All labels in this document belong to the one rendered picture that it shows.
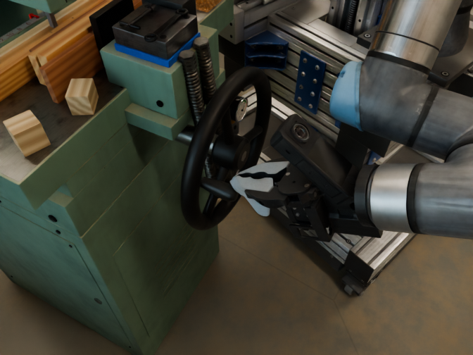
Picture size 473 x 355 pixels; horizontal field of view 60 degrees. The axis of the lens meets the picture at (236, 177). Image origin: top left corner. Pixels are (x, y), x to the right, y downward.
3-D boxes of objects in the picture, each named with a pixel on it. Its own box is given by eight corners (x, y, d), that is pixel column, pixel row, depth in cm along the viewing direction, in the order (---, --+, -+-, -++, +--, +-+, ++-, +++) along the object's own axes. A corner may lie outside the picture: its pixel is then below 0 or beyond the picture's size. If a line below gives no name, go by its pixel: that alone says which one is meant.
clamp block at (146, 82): (177, 122, 67) (169, 75, 60) (110, 97, 71) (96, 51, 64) (221, 73, 75) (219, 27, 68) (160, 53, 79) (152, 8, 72)
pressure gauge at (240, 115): (236, 133, 102) (236, 108, 96) (223, 128, 103) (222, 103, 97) (248, 118, 106) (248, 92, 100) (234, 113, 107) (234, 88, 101)
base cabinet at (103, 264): (148, 366, 125) (80, 242, 71) (10, 283, 142) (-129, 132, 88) (221, 251, 150) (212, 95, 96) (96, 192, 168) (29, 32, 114)
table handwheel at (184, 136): (292, 55, 74) (261, 189, 89) (196, 28, 80) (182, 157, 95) (214, 98, 51) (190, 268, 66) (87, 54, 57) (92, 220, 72)
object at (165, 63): (169, 68, 61) (164, 34, 57) (110, 48, 64) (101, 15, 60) (213, 27, 68) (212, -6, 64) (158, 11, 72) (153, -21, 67)
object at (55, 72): (58, 104, 65) (44, 70, 60) (53, 101, 65) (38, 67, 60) (148, 32, 78) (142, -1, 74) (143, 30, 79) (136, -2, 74)
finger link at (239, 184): (234, 219, 60) (286, 225, 54) (216, 189, 58) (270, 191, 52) (244, 204, 62) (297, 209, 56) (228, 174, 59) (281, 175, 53)
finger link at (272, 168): (244, 204, 62) (297, 209, 56) (228, 174, 59) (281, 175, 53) (254, 191, 64) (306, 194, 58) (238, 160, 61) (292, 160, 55)
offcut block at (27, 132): (40, 131, 61) (29, 108, 58) (51, 144, 59) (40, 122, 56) (15, 143, 59) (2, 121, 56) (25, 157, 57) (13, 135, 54)
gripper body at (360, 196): (288, 238, 55) (377, 251, 47) (265, 189, 51) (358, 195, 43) (312, 199, 59) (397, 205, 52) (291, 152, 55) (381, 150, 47)
